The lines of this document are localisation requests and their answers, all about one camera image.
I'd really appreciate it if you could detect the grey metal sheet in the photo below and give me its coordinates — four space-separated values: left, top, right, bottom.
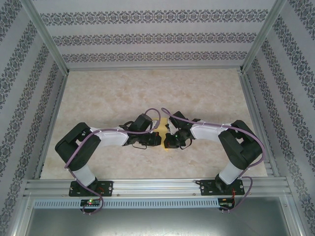
24 207 300 236

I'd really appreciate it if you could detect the small circuit board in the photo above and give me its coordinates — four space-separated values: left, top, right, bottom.
219 198 236 208
80 199 101 207

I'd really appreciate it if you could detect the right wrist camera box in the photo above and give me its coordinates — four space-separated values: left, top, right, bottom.
167 111 189 128

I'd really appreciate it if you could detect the aluminium mounting rail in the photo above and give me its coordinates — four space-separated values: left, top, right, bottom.
23 177 293 197

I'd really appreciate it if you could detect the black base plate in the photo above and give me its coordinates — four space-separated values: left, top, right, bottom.
199 178 246 197
68 180 114 197

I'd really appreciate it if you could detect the grey slotted cable duct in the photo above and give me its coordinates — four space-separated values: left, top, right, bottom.
33 198 220 208

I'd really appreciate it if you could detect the purple cable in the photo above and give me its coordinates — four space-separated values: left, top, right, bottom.
64 108 163 215
160 107 266 212

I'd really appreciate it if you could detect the aluminium side rail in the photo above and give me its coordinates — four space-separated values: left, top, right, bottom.
238 71 281 178
33 72 69 180

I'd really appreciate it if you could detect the aluminium frame post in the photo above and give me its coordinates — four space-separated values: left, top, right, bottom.
240 0 287 73
21 0 70 74

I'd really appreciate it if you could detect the aluminium frame bar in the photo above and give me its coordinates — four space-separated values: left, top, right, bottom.
8 194 32 236
286 194 310 236

